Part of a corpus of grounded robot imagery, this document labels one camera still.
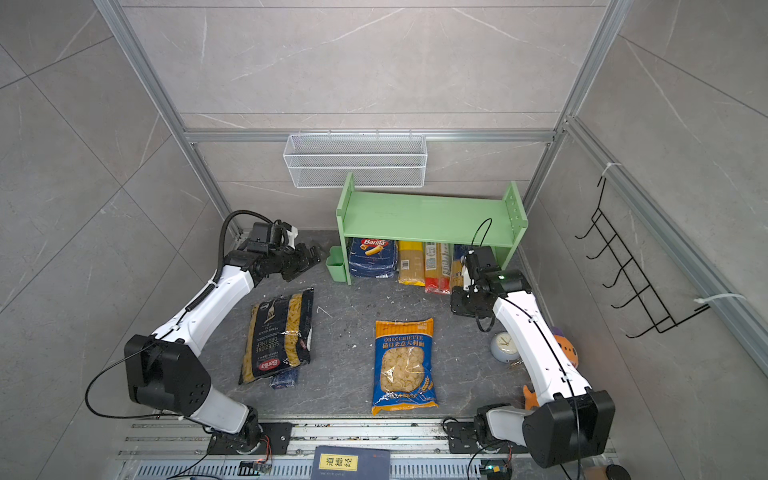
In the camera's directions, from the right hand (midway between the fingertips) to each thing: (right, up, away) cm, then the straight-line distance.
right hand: (459, 303), depth 79 cm
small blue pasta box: (-48, -21, 0) cm, 52 cm away
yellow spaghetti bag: (-12, +10, +11) cm, 20 cm away
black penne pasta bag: (-50, -10, +2) cm, 51 cm away
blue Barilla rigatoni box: (-24, +12, +9) cm, 28 cm away
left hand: (-39, +14, +4) cm, 42 cm away
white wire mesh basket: (-24, +46, +22) cm, 56 cm away
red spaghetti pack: (-4, +9, +11) cm, 15 cm away
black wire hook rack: (+37, +4, -16) cm, 40 cm away
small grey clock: (+15, -14, +6) cm, 21 cm away
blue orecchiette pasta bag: (-15, -18, +3) cm, 23 cm away
